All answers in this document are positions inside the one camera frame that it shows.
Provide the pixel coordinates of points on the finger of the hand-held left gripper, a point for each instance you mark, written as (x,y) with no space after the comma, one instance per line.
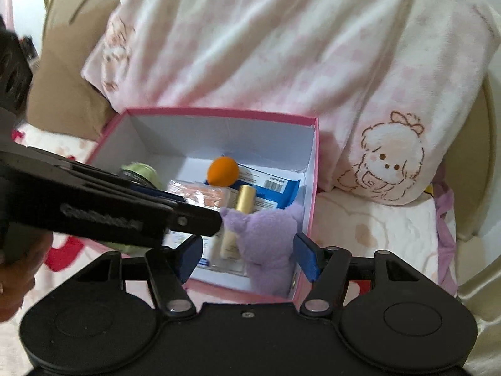
(195,221)
(156,195)

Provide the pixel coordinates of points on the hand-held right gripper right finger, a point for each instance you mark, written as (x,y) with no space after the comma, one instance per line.
(307,256)

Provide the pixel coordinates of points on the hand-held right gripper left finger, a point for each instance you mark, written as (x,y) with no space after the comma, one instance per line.
(188,258)

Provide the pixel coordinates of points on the white wet wipes pack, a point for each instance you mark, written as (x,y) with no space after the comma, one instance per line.
(209,264)

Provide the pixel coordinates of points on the green yarn ball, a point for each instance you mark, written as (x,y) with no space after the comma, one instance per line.
(143,172)

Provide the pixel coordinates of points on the clear cotton swab box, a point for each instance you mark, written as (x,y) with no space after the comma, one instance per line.
(199,194)

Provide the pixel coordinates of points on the purple plush toy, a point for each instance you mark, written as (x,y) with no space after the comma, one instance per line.
(270,243)

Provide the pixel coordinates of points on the foundation bottle with gold cap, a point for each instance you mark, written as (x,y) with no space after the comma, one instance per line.
(245,199)

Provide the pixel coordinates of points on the orange makeup sponge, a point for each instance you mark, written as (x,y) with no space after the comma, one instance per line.
(223,171)

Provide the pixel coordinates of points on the blue wet wipes pack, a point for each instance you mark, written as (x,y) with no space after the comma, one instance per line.
(274,192)

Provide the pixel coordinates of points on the pink cardboard box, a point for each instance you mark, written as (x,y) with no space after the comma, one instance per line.
(235,133)

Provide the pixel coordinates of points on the person's left hand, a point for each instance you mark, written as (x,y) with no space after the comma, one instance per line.
(19,282)

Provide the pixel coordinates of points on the red bear printed blanket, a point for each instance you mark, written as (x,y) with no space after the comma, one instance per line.
(372,235)

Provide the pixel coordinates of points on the brown pillow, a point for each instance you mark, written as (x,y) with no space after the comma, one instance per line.
(66,98)

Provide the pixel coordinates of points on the gold satin curtain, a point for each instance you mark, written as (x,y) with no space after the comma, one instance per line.
(481,309)

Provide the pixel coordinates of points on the pink puppy print pillow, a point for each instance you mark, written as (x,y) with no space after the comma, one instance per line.
(274,47)

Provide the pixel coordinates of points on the beige bed headboard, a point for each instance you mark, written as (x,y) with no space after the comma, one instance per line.
(469,156)

